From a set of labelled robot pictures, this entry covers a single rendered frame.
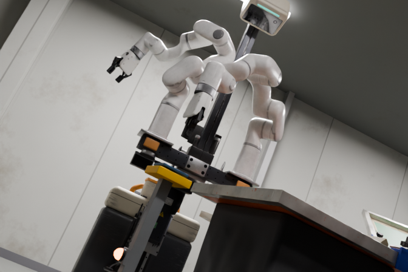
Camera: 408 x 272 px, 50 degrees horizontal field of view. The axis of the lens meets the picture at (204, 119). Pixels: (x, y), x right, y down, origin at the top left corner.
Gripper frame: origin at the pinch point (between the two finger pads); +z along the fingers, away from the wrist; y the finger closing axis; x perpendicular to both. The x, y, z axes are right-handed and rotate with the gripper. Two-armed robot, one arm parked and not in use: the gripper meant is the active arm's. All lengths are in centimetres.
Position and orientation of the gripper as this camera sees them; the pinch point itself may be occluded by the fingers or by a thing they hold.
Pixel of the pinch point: (187, 133)
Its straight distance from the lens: 153.5
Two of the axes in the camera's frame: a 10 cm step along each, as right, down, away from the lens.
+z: -3.8, 8.8, -2.8
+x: 8.1, 4.6, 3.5
